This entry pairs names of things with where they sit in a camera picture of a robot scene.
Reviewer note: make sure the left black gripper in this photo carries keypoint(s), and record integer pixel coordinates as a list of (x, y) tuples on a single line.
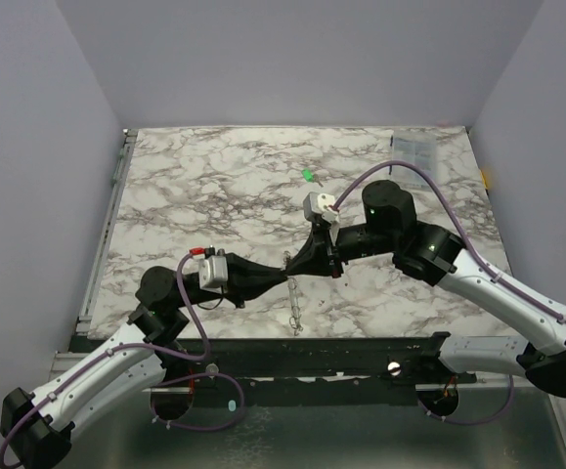
[(249, 279)]

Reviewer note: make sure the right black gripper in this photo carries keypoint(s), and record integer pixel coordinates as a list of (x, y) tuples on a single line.
[(329, 252)]

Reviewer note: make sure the green tagged key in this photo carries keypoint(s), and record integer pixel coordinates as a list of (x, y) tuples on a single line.
[(310, 177)]

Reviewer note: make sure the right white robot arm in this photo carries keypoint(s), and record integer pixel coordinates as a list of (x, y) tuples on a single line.
[(438, 257)]

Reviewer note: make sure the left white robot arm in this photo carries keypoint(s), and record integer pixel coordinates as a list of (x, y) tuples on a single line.
[(164, 331)]

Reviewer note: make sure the clear plastic organizer box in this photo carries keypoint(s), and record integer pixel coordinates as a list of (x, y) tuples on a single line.
[(418, 149)]

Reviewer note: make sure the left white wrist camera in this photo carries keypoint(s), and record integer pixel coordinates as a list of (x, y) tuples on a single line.
[(213, 271)]

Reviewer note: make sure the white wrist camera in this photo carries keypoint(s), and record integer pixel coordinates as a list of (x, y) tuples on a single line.
[(213, 271), (319, 208)]

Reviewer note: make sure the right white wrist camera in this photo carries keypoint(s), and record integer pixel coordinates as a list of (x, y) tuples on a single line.
[(319, 208)]

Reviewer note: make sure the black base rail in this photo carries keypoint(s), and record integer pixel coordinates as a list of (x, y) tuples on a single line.
[(310, 372)]

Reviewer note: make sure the aluminium side rail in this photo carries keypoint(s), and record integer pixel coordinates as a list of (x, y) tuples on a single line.
[(117, 185)]

